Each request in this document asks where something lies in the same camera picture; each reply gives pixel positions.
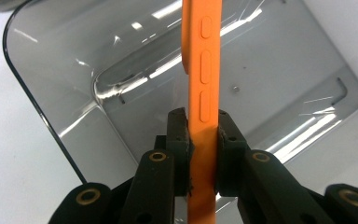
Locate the orange phone case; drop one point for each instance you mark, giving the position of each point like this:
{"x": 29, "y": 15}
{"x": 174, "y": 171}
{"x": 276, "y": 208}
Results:
{"x": 203, "y": 77}

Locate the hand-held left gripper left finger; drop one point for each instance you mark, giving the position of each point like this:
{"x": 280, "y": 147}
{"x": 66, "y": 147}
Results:
{"x": 180, "y": 155}

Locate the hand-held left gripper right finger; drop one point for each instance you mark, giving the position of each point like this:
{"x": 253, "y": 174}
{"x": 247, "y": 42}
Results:
{"x": 228, "y": 161}

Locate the grey transparent plastic box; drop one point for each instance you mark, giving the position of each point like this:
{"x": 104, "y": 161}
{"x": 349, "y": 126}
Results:
{"x": 105, "y": 62}

